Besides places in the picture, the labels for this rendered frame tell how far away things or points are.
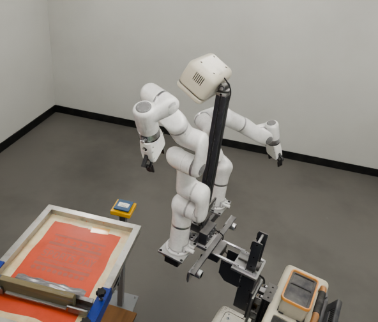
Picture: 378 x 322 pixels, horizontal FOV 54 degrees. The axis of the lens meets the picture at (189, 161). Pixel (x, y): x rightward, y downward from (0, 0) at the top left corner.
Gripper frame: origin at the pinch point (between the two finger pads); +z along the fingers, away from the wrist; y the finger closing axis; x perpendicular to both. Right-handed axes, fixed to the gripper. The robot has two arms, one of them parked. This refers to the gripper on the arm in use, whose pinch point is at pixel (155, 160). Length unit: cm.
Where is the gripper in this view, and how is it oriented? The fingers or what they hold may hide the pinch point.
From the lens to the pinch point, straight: 141.9
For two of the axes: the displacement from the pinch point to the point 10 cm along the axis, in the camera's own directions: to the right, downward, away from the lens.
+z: 0.6, 5.9, 8.1
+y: 3.8, -7.6, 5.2
